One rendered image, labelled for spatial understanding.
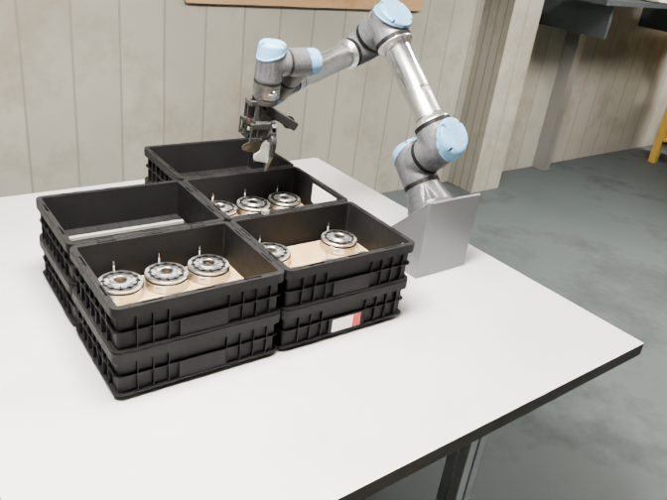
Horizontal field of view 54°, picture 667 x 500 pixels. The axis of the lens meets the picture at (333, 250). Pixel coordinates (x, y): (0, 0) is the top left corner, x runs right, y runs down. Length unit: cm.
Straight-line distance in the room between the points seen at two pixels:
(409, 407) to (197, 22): 246
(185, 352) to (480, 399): 69
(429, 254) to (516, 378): 52
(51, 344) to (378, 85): 306
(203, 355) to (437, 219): 85
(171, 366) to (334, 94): 283
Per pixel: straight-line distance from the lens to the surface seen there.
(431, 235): 201
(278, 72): 181
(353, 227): 192
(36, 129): 336
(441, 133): 197
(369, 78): 423
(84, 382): 155
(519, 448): 264
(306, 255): 181
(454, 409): 157
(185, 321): 144
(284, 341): 163
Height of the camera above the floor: 166
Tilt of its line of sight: 26 degrees down
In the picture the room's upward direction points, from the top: 8 degrees clockwise
